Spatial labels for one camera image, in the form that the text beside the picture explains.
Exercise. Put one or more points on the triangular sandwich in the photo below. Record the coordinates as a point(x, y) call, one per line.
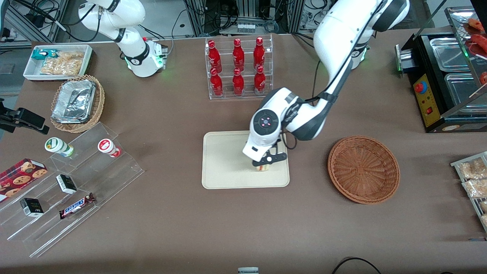
point(263, 168)

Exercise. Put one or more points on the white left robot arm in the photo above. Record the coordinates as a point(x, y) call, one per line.
point(338, 34)

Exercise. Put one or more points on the beige rectangular plastic tray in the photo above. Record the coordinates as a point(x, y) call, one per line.
point(224, 163)

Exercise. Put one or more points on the tan oval wicker basket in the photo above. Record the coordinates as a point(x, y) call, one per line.
point(99, 101)

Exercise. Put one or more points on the brown round wicker basket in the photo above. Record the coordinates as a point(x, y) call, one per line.
point(363, 169)

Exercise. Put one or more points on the green cap yogurt bottle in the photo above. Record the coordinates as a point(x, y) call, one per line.
point(57, 145)

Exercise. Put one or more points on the silver foil containers stack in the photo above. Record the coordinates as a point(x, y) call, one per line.
point(74, 101)

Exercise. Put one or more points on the white rectangular snack bin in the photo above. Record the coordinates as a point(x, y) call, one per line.
point(30, 70)

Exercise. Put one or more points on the red chocolate cookie box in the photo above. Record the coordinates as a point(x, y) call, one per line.
point(21, 177)

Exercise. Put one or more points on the clear bag of chips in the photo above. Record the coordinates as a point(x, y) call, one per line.
point(64, 64)

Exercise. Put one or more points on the teal snack packet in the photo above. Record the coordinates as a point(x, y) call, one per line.
point(42, 54)

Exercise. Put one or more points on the clear acrylic bottle rack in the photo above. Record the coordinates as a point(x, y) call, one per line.
point(249, 95)

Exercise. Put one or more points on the small black white box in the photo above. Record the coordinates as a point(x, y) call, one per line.
point(66, 183)
point(31, 207)

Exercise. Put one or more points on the red cap yogurt bottle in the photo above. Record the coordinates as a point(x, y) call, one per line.
point(106, 146)

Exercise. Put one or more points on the red cola bottle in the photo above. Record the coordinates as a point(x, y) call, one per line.
point(238, 55)
point(259, 54)
point(216, 84)
point(260, 82)
point(238, 83)
point(214, 57)

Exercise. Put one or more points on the Snickers chocolate bar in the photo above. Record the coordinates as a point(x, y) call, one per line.
point(77, 206)

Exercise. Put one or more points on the clear acrylic step shelf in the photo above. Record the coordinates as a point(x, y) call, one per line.
point(114, 179)

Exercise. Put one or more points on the small grey white device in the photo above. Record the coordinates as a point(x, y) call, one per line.
point(248, 270)

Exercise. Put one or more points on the white power strip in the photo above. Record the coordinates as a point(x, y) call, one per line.
point(246, 27)

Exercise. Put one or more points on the red emergency stop button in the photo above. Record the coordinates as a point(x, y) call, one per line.
point(420, 88)

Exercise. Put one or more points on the black food warmer machine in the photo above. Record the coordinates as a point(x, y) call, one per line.
point(437, 91)

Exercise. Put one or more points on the clear bag of pastry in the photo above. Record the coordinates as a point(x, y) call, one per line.
point(473, 168)
point(476, 188)

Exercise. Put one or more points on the steel warmer pan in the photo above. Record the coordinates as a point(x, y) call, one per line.
point(462, 91)
point(449, 53)

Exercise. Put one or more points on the red sausage food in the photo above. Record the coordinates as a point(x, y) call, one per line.
point(480, 45)
point(476, 25)

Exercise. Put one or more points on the aluminium frame rack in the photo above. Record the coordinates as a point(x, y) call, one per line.
point(213, 17)

